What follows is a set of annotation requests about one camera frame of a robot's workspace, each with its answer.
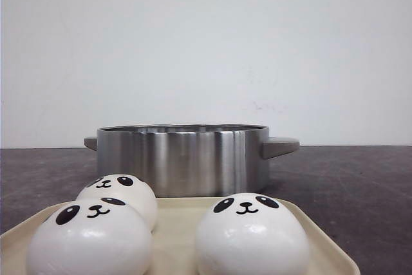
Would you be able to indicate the cream plastic tray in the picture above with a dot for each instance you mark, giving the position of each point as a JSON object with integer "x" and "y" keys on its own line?
{"x": 173, "y": 239}

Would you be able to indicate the stainless steel pot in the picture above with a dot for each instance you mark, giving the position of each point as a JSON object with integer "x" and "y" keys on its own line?
{"x": 191, "y": 160}

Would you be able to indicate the panda bun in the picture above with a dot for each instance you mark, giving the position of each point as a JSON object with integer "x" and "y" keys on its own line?
{"x": 250, "y": 233}
{"x": 127, "y": 188}
{"x": 91, "y": 236}

